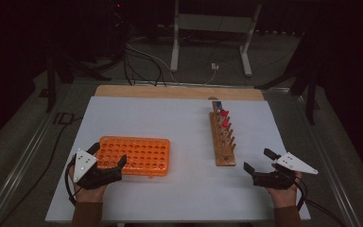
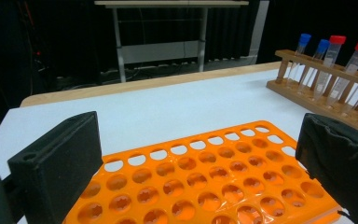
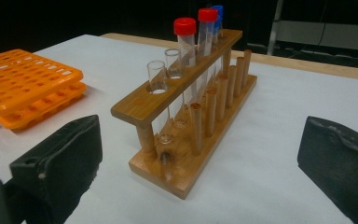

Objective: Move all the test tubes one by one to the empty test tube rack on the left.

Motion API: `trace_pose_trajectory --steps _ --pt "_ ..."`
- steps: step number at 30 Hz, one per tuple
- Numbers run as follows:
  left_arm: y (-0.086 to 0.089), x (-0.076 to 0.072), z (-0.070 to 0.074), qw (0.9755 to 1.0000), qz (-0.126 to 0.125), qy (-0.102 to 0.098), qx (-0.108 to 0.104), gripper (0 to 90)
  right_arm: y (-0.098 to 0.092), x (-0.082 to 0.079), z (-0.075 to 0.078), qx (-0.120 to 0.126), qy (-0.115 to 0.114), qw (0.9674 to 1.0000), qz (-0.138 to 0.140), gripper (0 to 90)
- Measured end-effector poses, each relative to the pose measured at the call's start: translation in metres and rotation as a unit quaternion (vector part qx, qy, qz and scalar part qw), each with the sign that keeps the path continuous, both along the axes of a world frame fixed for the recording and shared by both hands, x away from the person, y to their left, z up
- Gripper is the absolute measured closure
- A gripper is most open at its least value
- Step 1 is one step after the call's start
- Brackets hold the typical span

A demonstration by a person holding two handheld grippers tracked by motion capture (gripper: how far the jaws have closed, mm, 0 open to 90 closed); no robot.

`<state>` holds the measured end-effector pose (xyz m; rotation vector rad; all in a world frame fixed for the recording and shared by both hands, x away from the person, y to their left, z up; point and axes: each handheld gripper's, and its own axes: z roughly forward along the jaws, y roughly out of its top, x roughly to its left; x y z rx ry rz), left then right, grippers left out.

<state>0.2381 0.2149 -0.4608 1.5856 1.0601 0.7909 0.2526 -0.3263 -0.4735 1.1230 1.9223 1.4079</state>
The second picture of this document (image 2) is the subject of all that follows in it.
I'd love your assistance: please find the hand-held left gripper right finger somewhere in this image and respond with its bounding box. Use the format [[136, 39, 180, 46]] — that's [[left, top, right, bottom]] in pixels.
[[295, 112, 358, 224]]

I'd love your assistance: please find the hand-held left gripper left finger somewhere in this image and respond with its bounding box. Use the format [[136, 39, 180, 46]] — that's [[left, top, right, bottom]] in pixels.
[[7, 111, 104, 224]]

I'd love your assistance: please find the red cap test tube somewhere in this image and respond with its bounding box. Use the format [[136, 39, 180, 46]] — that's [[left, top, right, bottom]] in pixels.
[[325, 41, 358, 107], [312, 35, 348, 101]]

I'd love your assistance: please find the wooden test tube rack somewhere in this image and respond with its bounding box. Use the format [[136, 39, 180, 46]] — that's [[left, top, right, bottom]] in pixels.
[[266, 49, 358, 139]]

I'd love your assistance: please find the blue cap test tube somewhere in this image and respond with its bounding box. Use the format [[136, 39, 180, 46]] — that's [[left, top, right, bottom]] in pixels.
[[287, 33, 312, 87], [297, 38, 331, 94]]

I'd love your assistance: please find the orange plastic tube rack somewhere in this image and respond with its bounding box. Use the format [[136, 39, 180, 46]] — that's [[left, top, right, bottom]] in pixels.
[[62, 119, 343, 224]]

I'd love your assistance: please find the grey metal table frame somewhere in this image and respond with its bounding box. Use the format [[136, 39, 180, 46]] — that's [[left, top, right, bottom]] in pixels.
[[93, 0, 250, 84]]

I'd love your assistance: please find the grey metal post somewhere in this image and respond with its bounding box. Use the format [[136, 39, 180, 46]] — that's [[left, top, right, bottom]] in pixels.
[[249, 0, 270, 58]]

